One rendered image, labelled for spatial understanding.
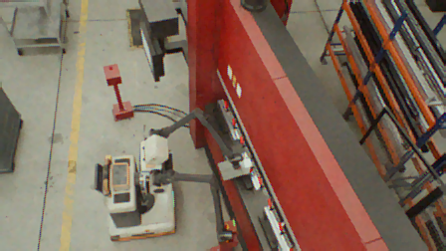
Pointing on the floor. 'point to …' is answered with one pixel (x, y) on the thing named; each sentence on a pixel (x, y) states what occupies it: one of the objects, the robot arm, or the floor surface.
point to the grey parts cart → (35, 21)
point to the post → (426, 201)
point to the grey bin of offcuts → (8, 131)
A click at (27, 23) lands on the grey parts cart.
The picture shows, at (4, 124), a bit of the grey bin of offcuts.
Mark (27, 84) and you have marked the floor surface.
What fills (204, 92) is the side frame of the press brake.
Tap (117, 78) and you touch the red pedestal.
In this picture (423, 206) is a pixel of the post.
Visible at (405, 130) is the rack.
